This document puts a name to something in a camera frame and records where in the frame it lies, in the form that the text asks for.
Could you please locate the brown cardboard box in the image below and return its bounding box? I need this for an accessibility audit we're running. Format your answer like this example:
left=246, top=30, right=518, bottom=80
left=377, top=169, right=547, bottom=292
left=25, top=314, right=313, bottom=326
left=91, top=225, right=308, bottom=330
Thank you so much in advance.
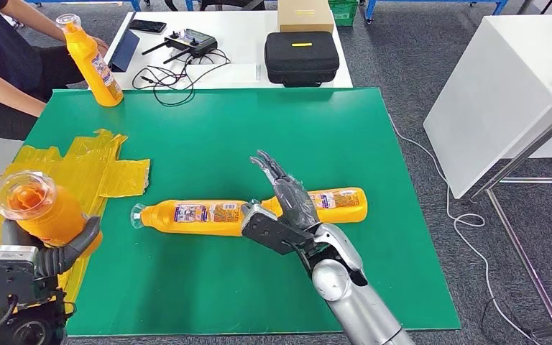
left=277, top=0, right=336, bottom=34

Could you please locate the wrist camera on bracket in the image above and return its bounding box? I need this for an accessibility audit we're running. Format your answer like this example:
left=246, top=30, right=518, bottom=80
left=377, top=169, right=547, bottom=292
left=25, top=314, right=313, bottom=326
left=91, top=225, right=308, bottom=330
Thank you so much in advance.
left=0, top=245, right=41, bottom=311
left=240, top=203, right=315, bottom=257

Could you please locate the large white table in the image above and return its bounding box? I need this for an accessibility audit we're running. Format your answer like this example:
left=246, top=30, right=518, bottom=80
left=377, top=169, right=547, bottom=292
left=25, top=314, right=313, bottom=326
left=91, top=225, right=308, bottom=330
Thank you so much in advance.
left=421, top=15, right=552, bottom=201

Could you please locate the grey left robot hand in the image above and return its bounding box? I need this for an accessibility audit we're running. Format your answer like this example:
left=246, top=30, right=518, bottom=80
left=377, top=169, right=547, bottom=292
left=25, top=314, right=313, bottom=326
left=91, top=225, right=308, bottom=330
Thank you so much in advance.
left=0, top=216, right=102, bottom=280

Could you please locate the black remote controller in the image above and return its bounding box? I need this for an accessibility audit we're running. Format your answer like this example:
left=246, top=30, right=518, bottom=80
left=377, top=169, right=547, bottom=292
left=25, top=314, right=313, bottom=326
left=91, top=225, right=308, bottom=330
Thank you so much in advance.
left=140, top=27, right=219, bottom=65

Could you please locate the blue metal frame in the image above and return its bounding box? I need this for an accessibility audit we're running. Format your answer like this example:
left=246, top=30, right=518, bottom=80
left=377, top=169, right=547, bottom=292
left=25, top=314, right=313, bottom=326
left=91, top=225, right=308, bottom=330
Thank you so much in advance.
left=127, top=0, right=195, bottom=12
left=362, top=0, right=509, bottom=24

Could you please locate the black carrying case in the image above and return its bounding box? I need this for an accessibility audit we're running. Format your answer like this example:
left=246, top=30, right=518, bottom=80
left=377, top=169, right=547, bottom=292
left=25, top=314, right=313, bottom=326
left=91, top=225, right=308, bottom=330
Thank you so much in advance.
left=263, top=30, right=341, bottom=88

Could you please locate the orange detergent bottle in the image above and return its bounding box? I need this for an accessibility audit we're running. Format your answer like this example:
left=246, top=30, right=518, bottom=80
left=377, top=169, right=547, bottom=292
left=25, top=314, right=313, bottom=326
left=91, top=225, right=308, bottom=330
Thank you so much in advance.
left=260, top=187, right=369, bottom=225
left=0, top=170, right=104, bottom=260
left=55, top=13, right=125, bottom=108
left=130, top=200, right=253, bottom=238

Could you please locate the green plastic crate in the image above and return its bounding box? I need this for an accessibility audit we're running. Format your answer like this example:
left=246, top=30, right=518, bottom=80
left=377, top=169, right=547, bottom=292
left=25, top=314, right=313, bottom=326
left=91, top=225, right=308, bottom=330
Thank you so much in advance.
left=327, top=0, right=359, bottom=27

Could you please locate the black cable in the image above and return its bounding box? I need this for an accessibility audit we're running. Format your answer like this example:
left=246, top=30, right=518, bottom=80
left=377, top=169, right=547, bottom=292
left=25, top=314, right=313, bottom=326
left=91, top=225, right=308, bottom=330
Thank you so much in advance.
left=130, top=47, right=231, bottom=108

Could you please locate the white floor cable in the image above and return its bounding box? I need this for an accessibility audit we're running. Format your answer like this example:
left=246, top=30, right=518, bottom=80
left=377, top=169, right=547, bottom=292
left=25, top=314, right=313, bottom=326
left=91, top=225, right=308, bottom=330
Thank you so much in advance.
left=389, top=116, right=539, bottom=345

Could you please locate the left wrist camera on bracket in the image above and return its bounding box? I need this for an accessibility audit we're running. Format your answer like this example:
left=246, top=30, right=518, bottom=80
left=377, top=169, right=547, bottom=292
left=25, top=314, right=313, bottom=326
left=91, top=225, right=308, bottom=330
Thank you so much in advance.
left=0, top=245, right=41, bottom=311

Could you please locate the steel stand frame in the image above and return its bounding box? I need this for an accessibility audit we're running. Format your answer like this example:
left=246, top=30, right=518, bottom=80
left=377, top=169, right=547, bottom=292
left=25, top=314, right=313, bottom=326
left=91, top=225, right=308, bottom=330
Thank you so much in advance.
left=466, top=80, right=552, bottom=340

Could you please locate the person's left hand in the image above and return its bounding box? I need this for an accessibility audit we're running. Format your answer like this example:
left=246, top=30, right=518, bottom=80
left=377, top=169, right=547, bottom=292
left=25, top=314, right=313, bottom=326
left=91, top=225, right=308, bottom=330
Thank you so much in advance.
left=88, top=35, right=110, bottom=57

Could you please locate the black office chair base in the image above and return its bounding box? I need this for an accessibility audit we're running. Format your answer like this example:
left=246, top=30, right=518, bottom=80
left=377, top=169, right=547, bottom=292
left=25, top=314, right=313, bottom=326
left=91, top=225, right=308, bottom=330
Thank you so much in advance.
left=164, top=0, right=266, bottom=12

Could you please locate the black smartphone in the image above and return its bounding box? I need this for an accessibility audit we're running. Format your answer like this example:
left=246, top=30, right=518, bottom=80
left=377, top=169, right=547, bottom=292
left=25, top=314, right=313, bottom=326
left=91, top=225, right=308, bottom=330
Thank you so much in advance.
left=127, top=18, right=167, bottom=34

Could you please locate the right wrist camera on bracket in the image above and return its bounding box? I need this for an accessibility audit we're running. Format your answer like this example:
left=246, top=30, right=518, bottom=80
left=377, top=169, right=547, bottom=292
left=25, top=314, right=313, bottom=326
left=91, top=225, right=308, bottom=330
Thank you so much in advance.
left=240, top=203, right=315, bottom=257

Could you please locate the person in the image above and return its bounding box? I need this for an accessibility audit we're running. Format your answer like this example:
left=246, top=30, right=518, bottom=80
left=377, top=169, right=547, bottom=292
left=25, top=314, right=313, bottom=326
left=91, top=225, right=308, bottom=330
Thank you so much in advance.
left=0, top=0, right=110, bottom=142

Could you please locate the green table mat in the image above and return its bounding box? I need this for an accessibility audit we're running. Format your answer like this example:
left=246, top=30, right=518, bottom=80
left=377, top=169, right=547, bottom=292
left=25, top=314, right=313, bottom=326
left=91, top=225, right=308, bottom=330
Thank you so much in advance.
left=23, top=87, right=463, bottom=336

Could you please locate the dark blue tablet case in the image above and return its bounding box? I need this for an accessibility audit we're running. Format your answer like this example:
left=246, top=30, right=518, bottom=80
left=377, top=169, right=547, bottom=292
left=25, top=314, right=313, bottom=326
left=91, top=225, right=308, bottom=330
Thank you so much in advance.
left=104, top=29, right=140, bottom=73

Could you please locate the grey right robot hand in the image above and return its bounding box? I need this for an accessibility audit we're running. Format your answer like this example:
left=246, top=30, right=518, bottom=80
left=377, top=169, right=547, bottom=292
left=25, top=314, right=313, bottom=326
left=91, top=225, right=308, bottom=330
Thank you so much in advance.
left=249, top=149, right=322, bottom=234

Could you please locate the yellow taped cardboard sheet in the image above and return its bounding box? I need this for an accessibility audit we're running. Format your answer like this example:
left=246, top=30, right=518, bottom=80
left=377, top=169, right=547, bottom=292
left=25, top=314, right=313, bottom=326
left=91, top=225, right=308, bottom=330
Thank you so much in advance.
left=0, top=128, right=152, bottom=325

